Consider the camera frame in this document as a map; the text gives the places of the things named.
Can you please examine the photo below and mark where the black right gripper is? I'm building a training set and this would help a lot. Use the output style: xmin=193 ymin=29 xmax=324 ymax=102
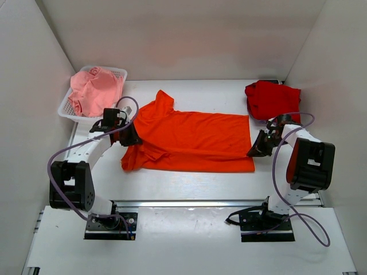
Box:
xmin=247 ymin=129 xmax=288 ymax=157

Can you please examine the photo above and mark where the orange t shirt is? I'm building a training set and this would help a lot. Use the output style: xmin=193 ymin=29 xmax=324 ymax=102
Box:
xmin=121 ymin=90 xmax=255 ymax=173

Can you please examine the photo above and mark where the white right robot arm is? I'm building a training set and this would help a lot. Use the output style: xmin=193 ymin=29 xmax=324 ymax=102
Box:
xmin=247 ymin=114 xmax=335 ymax=230

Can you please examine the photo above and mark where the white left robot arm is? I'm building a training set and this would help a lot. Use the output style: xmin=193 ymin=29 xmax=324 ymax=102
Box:
xmin=48 ymin=106 xmax=142 ymax=228

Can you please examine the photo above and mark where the red folded t shirt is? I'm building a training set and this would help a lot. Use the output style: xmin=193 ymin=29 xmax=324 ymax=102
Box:
xmin=244 ymin=80 xmax=301 ymax=120

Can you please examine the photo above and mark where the pink t shirt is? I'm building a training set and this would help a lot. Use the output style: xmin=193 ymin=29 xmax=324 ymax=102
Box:
xmin=68 ymin=66 xmax=124 ymax=117

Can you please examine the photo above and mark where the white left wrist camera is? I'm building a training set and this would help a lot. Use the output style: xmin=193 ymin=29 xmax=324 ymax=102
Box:
xmin=121 ymin=106 xmax=132 ymax=115

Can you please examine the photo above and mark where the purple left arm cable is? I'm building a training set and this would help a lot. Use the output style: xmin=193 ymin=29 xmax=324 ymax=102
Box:
xmin=47 ymin=96 xmax=140 ymax=240

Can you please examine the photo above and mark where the aluminium table rail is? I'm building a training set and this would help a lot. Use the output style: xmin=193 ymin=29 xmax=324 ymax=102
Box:
xmin=114 ymin=200 xmax=322 ymax=208

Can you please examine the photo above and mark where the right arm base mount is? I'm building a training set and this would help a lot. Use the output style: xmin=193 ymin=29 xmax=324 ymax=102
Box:
xmin=225 ymin=202 xmax=295 ymax=243

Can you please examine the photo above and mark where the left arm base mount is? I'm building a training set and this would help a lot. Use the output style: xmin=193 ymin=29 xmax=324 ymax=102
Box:
xmin=84 ymin=202 xmax=138 ymax=241

